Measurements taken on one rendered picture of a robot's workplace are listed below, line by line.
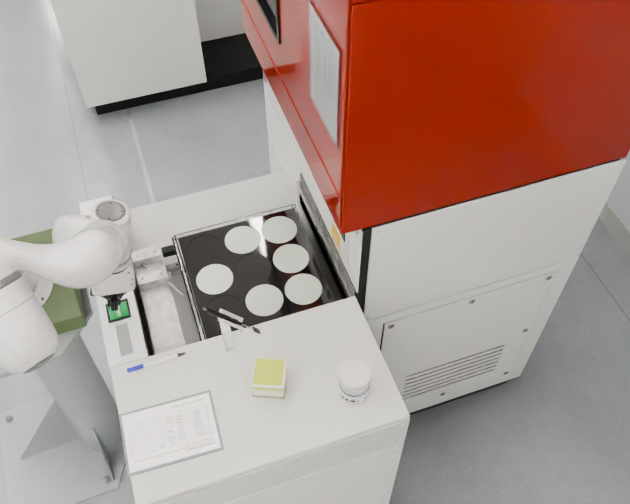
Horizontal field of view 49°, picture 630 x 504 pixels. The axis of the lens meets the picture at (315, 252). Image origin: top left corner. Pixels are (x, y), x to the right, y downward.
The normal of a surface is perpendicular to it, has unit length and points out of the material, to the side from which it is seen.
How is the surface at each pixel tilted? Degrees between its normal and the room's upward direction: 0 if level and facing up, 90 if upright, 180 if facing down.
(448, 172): 90
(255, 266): 0
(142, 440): 0
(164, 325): 0
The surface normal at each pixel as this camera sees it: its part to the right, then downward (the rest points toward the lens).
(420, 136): 0.33, 0.75
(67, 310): 0.23, 0.11
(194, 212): 0.00, -0.61
